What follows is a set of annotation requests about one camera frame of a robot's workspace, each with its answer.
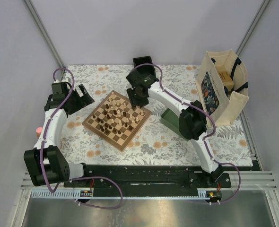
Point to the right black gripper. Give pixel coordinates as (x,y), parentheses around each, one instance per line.
(134,102)

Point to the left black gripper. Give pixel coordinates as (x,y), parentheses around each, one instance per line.
(85,100)

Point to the wooden chess board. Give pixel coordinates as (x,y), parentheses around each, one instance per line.
(116,121)

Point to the green metal tray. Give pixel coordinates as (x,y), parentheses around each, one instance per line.
(170,120)

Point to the cream canvas tote bag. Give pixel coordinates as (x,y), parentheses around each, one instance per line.
(222,85)

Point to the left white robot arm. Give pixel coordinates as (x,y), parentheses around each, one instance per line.
(45,160)

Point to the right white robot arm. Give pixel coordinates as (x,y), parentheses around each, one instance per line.
(192,118)

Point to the black plastic bin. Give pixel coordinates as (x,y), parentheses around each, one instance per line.
(141,60)

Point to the pink capped bottle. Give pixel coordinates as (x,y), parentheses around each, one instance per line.
(38,131)

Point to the floral table mat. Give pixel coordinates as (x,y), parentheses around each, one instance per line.
(154,144)

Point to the wooden box in bag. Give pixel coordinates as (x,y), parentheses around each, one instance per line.
(226,80)

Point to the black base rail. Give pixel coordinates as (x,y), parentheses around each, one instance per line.
(193,177)

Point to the white slotted cable duct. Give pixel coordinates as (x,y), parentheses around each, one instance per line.
(139,192)

